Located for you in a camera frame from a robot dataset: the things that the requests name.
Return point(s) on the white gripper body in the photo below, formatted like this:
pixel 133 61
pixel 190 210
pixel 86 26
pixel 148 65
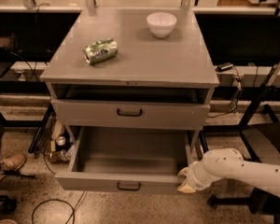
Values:
pixel 194 175

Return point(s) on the grey drawer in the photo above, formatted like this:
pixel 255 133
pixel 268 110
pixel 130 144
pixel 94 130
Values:
pixel 127 160
pixel 131 114

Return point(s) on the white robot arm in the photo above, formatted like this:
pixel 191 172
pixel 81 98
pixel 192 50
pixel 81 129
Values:
pixel 228 163

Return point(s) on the grey drawer cabinet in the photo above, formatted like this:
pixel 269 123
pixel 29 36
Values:
pixel 174 70

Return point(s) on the grey top drawer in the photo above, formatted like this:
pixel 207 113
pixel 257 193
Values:
pixel 131 114

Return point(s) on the black table leg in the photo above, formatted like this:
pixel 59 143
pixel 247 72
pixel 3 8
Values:
pixel 203 142

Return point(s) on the black power adapter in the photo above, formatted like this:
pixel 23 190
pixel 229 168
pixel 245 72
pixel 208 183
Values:
pixel 224 67

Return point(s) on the crushed green soda can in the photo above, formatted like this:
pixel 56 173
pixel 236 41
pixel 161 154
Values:
pixel 100 51

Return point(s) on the white bowl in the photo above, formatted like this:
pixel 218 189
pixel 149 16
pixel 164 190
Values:
pixel 161 24

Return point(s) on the brown shoe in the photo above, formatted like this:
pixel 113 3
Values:
pixel 12 163

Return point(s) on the wire basket with items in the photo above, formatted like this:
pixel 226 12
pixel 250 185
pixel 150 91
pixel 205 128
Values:
pixel 61 146

